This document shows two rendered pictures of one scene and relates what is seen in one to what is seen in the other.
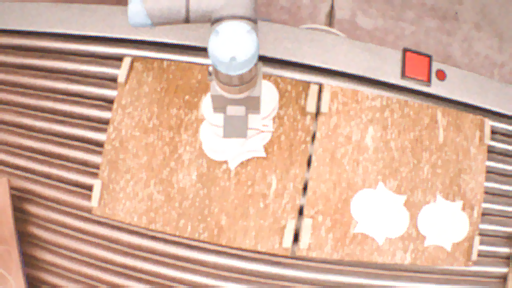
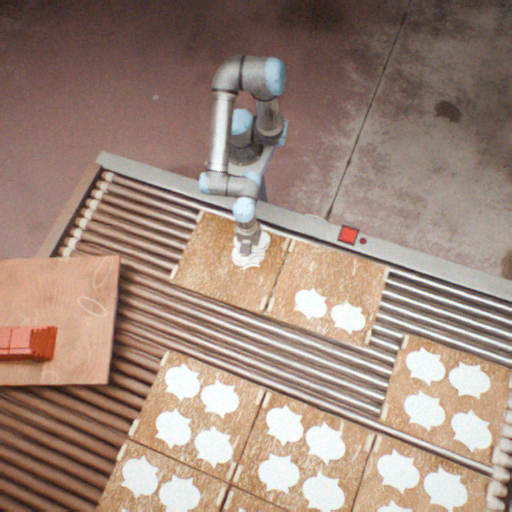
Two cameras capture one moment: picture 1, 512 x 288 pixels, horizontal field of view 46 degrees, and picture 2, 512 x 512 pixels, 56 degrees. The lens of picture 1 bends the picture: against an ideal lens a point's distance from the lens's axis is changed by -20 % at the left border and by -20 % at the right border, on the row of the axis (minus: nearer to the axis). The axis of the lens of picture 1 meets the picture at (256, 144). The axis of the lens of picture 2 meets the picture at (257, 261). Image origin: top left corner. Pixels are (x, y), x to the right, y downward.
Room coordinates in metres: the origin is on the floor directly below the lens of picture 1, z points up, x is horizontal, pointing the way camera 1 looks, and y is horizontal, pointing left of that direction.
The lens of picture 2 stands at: (-0.29, -0.24, 2.78)
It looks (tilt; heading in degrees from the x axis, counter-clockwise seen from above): 69 degrees down; 20
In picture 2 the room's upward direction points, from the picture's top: 11 degrees counter-clockwise
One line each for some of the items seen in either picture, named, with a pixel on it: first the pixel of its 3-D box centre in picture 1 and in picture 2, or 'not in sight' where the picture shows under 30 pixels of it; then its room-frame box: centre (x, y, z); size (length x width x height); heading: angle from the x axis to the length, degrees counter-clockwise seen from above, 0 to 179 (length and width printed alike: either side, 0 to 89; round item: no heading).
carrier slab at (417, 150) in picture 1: (406, 182); (328, 291); (0.29, -0.30, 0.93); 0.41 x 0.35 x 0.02; 79
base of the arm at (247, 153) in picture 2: not in sight; (242, 142); (0.94, 0.16, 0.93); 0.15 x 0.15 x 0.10
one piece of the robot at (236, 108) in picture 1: (234, 98); (246, 236); (0.41, 0.03, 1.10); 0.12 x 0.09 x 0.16; 176
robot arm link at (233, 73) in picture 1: (234, 51); (244, 212); (0.43, 0.03, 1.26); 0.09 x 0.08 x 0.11; 179
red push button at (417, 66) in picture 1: (416, 67); (348, 235); (0.54, -0.36, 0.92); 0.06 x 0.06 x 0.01; 78
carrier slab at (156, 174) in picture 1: (200, 151); (231, 260); (0.36, 0.11, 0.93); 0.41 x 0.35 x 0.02; 78
